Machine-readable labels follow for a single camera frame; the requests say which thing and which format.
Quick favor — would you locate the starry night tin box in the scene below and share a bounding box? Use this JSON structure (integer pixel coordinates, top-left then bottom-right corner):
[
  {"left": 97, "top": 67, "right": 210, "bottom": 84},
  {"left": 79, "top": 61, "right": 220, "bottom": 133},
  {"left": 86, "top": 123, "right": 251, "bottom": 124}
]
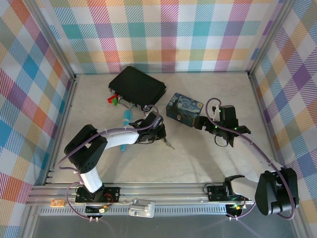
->
[{"left": 165, "top": 92, "right": 205, "bottom": 127}]

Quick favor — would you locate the blue pen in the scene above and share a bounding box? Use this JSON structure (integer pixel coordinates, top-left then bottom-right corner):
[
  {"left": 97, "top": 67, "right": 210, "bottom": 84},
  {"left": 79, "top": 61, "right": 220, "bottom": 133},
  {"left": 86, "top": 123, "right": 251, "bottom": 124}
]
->
[{"left": 120, "top": 110, "right": 133, "bottom": 152}]

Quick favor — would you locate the black hard case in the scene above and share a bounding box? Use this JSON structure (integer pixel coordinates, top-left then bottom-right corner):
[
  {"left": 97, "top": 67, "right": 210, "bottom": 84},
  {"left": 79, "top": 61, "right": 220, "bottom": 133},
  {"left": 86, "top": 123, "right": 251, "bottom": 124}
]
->
[{"left": 107, "top": 65, "right": 167, "bottom": 112}]

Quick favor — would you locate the grey plastic clamp block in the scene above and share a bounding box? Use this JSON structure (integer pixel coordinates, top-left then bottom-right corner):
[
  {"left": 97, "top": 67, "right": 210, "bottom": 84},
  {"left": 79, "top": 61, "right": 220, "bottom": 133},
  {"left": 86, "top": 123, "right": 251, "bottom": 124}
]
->
[{"left": 128, "top": 198, "right": 156, "bottom": 219}]

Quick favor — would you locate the grey metal panel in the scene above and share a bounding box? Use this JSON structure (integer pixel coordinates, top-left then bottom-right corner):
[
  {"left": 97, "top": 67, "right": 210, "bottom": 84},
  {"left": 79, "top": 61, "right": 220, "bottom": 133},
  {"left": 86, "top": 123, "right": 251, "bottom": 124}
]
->
[{"left": 31, "top": 215, "right": 299, "bottom": 238}]

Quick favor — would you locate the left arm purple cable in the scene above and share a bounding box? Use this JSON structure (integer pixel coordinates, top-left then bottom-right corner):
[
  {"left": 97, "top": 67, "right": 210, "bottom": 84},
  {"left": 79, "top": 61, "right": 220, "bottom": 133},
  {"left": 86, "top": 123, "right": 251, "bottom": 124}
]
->
[{"left": 58, "top": 105, "right": 164, "bottom": 220}]

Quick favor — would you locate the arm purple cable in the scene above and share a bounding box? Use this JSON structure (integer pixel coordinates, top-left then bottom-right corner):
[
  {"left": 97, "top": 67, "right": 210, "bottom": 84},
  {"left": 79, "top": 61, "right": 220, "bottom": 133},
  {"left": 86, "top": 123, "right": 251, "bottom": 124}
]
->
[
  {"left": 205, "top": 97, "right": 298, "bottom": 221},
  {"left": 58, "top": 105, "right": 164, "bottom": 220}
]

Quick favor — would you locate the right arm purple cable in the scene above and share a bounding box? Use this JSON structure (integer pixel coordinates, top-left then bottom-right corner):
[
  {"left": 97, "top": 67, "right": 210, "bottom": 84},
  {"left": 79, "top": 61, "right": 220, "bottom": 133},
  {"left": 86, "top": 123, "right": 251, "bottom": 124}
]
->
[{"left": 205, "top": 97, "right": 298, "bottom": 221}]

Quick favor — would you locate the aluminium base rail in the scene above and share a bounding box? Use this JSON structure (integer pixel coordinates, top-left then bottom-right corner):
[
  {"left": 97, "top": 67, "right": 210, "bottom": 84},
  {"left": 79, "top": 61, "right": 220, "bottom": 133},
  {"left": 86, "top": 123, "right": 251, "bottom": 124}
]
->
[{"left": 25, "top": 181, "right": 302, "bottom": 207}]

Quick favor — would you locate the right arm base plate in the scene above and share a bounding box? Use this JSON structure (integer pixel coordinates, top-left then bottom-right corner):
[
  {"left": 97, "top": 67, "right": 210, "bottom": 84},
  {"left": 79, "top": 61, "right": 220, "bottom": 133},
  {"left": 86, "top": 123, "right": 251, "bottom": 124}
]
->
[{"left": 207, "top": 184, "right": 253, "bottom": 202}]

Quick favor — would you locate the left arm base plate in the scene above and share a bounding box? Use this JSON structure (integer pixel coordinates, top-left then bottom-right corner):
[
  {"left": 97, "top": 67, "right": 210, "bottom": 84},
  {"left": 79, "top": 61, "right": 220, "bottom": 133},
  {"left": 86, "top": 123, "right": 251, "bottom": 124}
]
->
[{"left": 74, "top": 186, "right": 121, "bottom": 204}]

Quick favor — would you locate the slotted metal cable duct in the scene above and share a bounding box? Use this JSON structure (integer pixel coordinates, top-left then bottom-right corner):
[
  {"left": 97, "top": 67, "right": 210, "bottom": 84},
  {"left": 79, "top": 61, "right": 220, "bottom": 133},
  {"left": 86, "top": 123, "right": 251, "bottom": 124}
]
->
[{"left": 39, "top": 206, "right": 298, "bottom": 217}]

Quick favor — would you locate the black cable bracket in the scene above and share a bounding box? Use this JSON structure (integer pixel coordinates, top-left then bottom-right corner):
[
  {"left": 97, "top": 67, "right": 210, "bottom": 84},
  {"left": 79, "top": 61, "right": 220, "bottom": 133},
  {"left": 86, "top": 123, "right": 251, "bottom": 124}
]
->
[
  {"left": 85, "top": 205, "right": 110, "bottom": 216},
  {"left": 226, "top": 203, "right": 244, "bottom": 217}
]

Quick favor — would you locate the aluminium corner post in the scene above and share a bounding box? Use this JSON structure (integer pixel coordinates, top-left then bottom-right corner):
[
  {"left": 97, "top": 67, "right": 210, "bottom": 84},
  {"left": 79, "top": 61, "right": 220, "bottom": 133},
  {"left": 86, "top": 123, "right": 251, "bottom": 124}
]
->
[
  {"left": 29, "top": 0, "right": 78, "bottom": 80},
  {"left": 247, "top": 0, "right": 296, "bottom": 79}
]

